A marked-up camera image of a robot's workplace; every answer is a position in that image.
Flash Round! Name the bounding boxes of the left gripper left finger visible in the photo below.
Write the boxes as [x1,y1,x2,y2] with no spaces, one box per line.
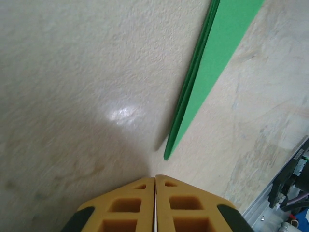
[60,177,155,232]

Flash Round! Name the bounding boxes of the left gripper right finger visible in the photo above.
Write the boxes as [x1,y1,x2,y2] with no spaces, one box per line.
[155,174,253,232]

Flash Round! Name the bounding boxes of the green paper sheet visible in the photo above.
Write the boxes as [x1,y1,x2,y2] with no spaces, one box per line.
[163,0,266,160]

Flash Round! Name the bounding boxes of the wide aluminium mounting rail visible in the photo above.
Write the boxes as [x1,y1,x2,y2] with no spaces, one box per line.
[241,178,309,232]

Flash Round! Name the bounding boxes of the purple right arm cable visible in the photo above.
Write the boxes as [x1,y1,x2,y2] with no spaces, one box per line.
[286,194,309,205]

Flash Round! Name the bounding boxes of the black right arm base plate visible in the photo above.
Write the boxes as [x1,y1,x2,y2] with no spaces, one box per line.
[267,135,309,194]

